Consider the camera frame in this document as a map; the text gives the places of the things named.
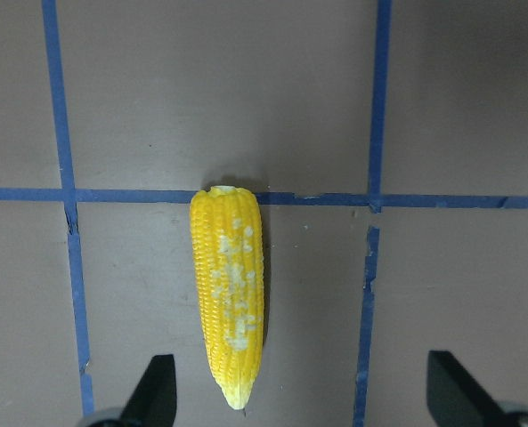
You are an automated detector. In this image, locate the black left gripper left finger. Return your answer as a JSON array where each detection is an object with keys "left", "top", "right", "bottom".
[{"left": 119, "top": 354, "right": 176, "bottom": 427}]

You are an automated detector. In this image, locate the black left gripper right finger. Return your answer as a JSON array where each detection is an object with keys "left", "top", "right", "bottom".
[{"left": 426, "top": 350, "right": 512, "bottom": 427}]

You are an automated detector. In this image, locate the yellow plastic corn cob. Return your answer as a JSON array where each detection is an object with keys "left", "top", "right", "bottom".
[{"left": 190, "top": 185, "right": 264, "bottom": 410}]

